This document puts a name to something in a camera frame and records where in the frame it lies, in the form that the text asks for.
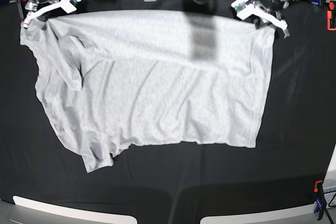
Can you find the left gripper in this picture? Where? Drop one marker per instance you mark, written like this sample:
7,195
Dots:
267,18

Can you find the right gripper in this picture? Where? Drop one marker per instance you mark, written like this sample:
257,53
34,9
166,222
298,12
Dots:
68,6

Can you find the white t-shirt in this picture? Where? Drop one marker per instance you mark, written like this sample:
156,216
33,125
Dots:
109,80

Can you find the red clamp far left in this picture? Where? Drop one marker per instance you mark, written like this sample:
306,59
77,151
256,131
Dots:
21,8

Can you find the red clamp far right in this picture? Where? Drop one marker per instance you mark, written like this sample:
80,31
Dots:
331,16

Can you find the black table cloth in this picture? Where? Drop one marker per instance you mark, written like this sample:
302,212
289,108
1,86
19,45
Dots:
186,182

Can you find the red blue clamp near right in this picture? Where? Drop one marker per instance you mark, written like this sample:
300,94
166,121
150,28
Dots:
319,199

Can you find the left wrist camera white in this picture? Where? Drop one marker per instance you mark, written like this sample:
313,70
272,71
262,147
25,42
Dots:
241,8

